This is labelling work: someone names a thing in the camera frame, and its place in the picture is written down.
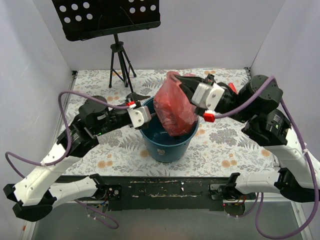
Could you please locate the red plastic trash bag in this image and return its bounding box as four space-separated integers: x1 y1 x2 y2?
153 71 198 137

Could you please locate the teal plastic trash bin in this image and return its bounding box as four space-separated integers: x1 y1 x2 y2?
138 96 200 164

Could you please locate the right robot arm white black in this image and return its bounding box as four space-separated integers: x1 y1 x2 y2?
177 74 320 203

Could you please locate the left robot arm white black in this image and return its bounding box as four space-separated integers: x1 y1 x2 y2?
3 90 152 222

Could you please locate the red trash bag roll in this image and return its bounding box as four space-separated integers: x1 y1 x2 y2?
228 82 238 94

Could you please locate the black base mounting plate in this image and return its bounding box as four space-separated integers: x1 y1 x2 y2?
77 174 258 212

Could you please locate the black music stand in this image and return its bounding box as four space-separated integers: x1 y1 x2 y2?
52 0 161 88

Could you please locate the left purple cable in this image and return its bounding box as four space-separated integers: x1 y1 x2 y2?
4 90 136 230

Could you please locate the purple cable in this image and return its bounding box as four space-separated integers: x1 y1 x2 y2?
4 90 136 230
212 75 320 239

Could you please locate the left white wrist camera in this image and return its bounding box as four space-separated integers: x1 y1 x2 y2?
126 101 156 130

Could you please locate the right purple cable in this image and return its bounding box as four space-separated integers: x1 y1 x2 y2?
212 75 320 239

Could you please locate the aluminium frame rail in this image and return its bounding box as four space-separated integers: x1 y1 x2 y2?
21 196 306 240

